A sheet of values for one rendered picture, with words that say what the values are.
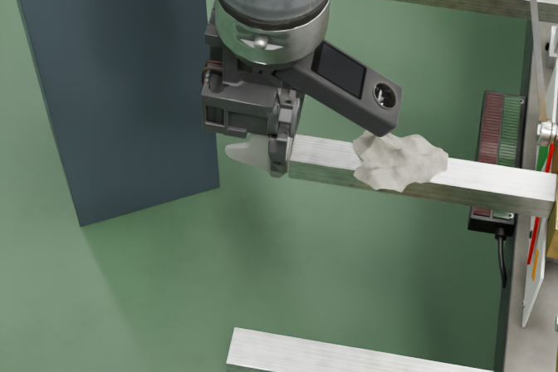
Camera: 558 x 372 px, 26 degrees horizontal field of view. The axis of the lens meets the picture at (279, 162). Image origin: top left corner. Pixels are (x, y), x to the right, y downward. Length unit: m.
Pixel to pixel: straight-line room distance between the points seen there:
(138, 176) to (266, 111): 1.01
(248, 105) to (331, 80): 0.07
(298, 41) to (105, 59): 0.85
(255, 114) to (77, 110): 0.84
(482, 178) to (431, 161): 0.05
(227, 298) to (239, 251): 0.09
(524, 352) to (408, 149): 0.24
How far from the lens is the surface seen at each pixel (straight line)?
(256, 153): 1.09
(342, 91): 1.00
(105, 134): 1.89
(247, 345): 0.89
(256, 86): 1.01
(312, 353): 0.89
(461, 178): 1.10
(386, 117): 1.02
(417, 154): 1.09
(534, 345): 1.21
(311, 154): 1.10
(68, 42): 1.71
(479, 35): 2.34
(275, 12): 0.89
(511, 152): 1.32
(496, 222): 1.27
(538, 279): 1.14
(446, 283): 2.03
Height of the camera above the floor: 1.77
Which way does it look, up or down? 56 degrees down
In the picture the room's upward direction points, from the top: straight up
